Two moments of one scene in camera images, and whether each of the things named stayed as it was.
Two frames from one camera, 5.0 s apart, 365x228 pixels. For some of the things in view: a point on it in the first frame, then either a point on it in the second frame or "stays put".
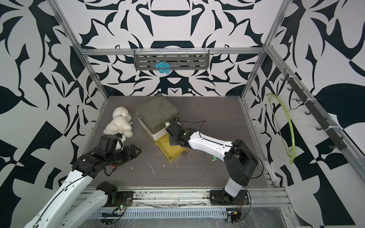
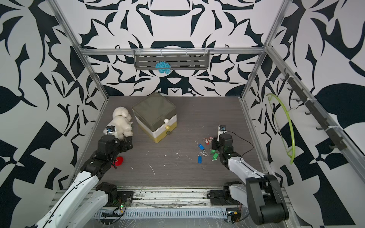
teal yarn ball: (163, 64) stays put
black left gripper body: (125, 155) → (123, 147)
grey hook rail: (332, 132) stays put
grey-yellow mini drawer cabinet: (156, 113) stays put
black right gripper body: (173, 140) → (216, 146)
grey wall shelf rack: (178, 60) stays put
